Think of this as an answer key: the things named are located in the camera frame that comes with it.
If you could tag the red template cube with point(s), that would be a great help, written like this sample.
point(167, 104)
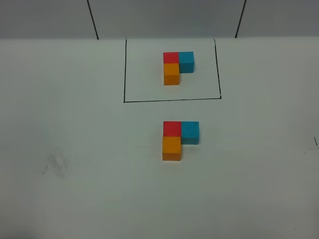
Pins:
point(170, 57)

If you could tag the orange template cube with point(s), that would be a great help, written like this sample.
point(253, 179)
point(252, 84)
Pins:
point(171, 74)

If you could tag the blue wooden cube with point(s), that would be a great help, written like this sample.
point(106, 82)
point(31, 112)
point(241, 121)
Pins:
point(190, 132)

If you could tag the orange wooden cube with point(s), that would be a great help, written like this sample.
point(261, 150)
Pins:
point(171, 148)

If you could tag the blue template cube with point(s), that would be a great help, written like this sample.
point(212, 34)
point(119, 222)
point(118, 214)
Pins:
point(186, 62)

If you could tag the red wooden cube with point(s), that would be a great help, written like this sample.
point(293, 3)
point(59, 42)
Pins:
point(171, 129)

